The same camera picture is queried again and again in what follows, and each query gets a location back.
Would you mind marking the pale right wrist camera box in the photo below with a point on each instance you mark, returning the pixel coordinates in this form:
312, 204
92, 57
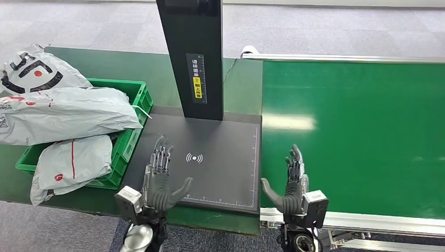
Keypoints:
316, 200

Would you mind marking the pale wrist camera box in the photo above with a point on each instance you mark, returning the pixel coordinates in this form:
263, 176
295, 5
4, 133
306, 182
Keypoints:
316, 200
128, 194

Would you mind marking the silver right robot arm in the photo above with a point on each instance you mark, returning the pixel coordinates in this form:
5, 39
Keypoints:
302, 243

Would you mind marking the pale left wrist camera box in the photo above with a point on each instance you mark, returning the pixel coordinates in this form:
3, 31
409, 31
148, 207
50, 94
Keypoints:
128, 194

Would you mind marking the black yellow column label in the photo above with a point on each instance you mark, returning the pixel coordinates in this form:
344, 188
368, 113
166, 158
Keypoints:
197, 87

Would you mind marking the black scanner machine with column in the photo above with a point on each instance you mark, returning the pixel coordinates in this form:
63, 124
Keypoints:
215, 139

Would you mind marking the grey mailer bag black print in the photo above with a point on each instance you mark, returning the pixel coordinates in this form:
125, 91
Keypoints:
69, 114

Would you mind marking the grey mailer bag red stripe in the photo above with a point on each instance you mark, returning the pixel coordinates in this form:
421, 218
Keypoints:
87, 156

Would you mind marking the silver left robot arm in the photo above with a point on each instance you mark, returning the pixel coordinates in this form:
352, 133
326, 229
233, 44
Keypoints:
139, 240

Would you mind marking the green plastic crate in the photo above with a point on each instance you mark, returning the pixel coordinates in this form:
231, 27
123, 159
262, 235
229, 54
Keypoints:
137, 92

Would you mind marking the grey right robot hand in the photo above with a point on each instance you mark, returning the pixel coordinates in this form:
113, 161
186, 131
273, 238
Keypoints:
293, 198

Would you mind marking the white conveyor end roller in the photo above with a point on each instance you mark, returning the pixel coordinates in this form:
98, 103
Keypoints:
248, 49

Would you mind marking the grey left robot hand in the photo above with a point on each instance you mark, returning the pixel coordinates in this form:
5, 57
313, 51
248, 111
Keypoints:
158, 188

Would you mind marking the aluminium conveyor side rail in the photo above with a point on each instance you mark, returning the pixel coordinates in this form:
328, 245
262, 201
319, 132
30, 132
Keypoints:
347, 58
382, 224

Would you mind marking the green conveyor belt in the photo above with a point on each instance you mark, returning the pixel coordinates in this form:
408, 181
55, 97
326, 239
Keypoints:
399, 104

